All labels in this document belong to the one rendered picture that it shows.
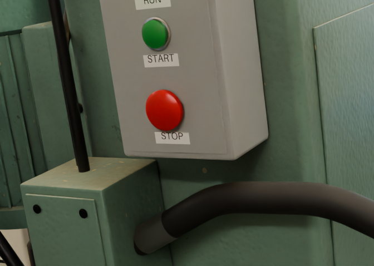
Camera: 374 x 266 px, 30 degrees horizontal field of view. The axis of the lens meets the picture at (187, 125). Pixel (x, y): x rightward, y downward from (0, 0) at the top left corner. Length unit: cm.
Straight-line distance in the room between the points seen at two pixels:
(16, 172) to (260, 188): 34
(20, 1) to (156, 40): 28
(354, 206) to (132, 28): 20
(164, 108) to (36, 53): 25
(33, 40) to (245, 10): 28
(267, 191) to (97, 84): 20
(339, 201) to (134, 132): 16
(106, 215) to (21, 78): 25
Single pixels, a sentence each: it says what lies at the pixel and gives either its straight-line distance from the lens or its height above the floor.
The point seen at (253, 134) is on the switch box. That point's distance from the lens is 52.
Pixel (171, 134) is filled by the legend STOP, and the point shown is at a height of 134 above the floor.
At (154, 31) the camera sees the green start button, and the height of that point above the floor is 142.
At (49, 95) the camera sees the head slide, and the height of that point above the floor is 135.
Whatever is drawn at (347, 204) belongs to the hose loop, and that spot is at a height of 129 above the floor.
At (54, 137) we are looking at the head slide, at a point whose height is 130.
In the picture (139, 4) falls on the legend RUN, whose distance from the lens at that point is 51.
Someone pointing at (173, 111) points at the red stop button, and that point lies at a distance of 50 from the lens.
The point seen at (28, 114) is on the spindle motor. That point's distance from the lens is 77.
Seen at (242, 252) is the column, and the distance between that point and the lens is 60.
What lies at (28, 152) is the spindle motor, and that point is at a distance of 77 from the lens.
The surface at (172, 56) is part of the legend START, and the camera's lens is 50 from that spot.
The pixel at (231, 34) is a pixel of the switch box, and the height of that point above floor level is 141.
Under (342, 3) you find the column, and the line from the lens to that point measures 61.
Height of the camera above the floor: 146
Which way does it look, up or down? 13 degrees down
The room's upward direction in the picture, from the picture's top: 8 degrees counter-clockwise
